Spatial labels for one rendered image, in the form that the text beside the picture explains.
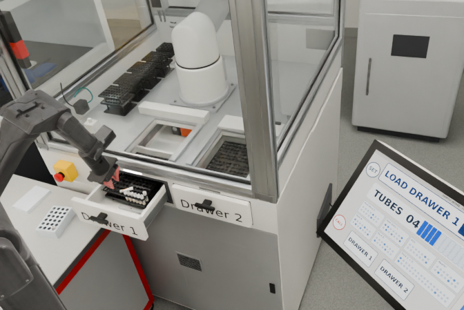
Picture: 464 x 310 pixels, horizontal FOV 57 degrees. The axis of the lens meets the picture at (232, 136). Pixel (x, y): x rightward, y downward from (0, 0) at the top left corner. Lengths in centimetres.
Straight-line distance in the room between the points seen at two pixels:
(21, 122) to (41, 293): 42
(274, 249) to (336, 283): 84
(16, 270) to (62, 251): 117
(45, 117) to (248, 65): 48
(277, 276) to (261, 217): 31
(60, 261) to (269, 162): 83
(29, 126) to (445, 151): 268
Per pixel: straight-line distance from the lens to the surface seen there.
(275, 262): 158
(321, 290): 229
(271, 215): 139
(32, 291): 58
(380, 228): 115
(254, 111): 114
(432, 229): 109
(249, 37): 103
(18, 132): 92
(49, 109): 95
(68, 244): 169
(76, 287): 172
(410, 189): 112
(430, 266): 109
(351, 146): 307
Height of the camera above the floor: 192
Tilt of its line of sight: 37 degrees down
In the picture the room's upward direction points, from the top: 8 degrees counter-clockwise
